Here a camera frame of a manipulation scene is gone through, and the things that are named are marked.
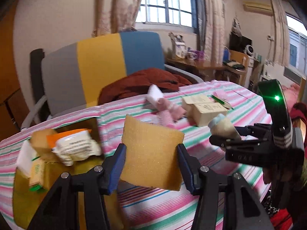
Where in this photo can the dark red padded jacket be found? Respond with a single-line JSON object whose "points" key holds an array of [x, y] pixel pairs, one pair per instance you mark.
{"points": [[144, 81]]}

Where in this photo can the wooden wardrobe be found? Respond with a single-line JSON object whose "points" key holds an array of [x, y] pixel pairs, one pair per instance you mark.
{"points": [[7, 76]]}

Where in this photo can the black monitor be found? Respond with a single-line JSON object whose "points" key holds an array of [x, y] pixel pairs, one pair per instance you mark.
{"points": [[239, 43]]}

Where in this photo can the person's right hand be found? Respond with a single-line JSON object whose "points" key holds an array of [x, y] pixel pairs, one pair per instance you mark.
{"points": [[267, 176]]}

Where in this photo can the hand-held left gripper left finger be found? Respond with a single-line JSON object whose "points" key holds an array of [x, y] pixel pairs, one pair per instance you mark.
{"points": [[117, 165]]}

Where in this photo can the white patterned mug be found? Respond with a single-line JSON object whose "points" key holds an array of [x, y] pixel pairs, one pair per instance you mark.
{"points": [[191, 55]]}

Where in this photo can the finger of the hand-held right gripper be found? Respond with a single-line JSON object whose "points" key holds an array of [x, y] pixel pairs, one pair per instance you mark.
{"points": [[251, 129], [220, 140]]}

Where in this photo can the black rolled mat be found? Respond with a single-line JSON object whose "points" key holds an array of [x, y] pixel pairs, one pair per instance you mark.
{"points": [[36, 71]]}

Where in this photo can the white carton with items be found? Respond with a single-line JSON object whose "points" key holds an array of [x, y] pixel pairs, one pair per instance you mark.
{"points": [[178, 49]]}

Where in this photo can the pink white plush bottle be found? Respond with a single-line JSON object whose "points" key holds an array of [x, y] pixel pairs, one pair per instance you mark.
{"points": [[154, 93]]}

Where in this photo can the starfish patterned curtain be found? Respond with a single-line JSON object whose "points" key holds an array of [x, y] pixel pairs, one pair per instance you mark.
{"points": [[117, 4]]}

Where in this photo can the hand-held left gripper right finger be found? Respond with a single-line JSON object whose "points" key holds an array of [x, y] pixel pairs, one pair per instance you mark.
{"points": [[186, 165]]}

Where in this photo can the yellow cracker packet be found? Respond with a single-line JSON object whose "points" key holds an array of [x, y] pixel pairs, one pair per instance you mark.
{"points": [[37, 175]]}

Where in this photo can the small white fan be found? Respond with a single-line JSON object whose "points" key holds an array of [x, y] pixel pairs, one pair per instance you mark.
{"points": [[249, 49]]}

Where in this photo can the wooden desk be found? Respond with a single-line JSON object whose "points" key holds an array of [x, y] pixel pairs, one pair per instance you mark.
{"points": [[199, 64]]}

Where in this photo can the cream cloth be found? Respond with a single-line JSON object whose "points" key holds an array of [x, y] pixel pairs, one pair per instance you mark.
{"points": [[224, 128]]}

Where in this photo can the purple mug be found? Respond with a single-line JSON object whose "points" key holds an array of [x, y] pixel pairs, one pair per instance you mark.
{"points": [[200, 55]]}

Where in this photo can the grey yellow blue chair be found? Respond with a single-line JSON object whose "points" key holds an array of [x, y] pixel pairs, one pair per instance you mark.
{"points": [[100, 60]]}

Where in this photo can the red cloth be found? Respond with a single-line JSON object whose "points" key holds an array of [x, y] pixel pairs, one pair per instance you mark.
{"points": [[283, 220]]}

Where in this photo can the white air conditioner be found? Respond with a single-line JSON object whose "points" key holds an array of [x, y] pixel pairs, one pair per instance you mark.
{"points": [[257, 6]]}

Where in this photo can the plain cream curtain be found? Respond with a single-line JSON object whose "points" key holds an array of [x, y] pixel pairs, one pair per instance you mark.
{"points": [[279, 28], [213, 24]]}

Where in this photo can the barred window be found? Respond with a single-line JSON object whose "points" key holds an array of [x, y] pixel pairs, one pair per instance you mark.
{"points": [[168, 4]]}

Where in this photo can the wooden chair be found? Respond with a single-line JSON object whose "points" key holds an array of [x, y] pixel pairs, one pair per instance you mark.
{"points": [[242, 76]]}

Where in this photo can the side window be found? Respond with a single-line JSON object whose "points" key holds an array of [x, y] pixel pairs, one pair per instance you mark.
{"points": [[297, 50]]}

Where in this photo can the gold metal tin container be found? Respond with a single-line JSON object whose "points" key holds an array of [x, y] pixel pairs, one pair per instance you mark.
{"points": [[24, 196]]}

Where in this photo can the dark cloth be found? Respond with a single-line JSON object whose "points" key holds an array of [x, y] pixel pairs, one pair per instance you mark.
{"points": [[233, 64]]}

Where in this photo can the orange white food packet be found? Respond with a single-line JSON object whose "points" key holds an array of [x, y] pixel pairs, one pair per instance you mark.
{"points": [[76, 146]]}

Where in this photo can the pink flat packet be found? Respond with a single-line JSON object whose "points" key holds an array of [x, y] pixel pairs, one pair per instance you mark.
{"points": [[220, 93]]}

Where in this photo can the thin green stick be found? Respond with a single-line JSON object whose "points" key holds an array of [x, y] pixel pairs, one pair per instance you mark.
{"points": [[217, 98]]}

